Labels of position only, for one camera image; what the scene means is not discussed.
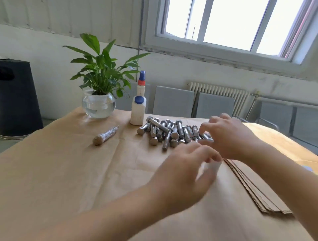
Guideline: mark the person's right hand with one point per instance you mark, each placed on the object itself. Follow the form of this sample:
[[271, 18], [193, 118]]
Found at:
[[233, 139]]

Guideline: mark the person's left hand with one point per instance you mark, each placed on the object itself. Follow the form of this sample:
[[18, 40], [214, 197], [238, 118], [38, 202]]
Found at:
[[179, 181]]

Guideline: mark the white cling film roll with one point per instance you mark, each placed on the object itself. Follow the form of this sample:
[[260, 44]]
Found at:
[[212, 169]]

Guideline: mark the pile of steel bolts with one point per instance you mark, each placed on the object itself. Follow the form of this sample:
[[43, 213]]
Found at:
[[166, 131]]

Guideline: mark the stack of brown paper sheets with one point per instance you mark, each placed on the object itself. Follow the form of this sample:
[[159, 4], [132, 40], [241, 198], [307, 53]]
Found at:
[[261, 193]]

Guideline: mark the person's right forearm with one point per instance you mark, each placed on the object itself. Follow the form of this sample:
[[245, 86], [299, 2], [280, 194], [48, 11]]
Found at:
[[285, 183]]

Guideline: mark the grey chair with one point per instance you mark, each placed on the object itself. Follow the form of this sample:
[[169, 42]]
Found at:
[[305, 126], [125, 97], [216, 106], [273, 116], [174, 102]]

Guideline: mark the white radiator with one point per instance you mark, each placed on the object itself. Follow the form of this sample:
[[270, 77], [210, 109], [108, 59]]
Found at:
[[218, 92]]

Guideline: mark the white glue bottle blue cap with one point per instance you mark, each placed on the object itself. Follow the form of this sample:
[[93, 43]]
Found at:
[[138, 110]]

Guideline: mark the round glass vase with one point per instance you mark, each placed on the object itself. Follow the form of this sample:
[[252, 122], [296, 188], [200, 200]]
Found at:
[[99, 106]]

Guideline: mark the white framed window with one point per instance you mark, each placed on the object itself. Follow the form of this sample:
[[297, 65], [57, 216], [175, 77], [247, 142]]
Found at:
[[238, 25]]

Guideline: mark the large brown paper table cover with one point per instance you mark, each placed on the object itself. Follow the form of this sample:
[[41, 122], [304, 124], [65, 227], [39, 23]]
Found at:
[[49, 174]]

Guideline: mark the green leafy plant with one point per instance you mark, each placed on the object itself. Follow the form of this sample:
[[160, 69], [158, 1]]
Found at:
[[102, 67]]

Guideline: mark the black trash bin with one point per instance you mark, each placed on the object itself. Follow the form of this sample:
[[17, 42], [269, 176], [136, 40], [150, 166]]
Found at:
[[20, 99]]

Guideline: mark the white vertical blind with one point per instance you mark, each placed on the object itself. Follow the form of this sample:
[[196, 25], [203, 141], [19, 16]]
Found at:
[[64, 20]]

